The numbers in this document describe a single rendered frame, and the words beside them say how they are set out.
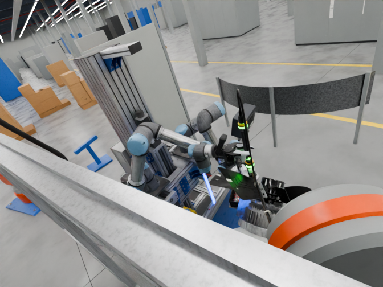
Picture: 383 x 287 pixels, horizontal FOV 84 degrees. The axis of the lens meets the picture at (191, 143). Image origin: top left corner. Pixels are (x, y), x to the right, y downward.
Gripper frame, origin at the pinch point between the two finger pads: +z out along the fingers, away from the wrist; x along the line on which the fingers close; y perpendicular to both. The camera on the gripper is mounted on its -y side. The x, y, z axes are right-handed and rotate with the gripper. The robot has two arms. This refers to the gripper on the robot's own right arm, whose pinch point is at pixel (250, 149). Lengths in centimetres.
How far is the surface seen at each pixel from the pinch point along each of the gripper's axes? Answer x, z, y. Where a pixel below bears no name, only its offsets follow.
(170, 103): -156, -156, 50
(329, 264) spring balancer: 70, 28, -46
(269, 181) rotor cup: 1.3, 7.6, 20.5
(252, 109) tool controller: -81, -18, 23
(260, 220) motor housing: 19.1, 4.9, 30.1
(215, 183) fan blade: 2.7, -24.0, 25.5
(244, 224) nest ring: 22.5, -2.6, 31.6
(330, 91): -183, 45, 65
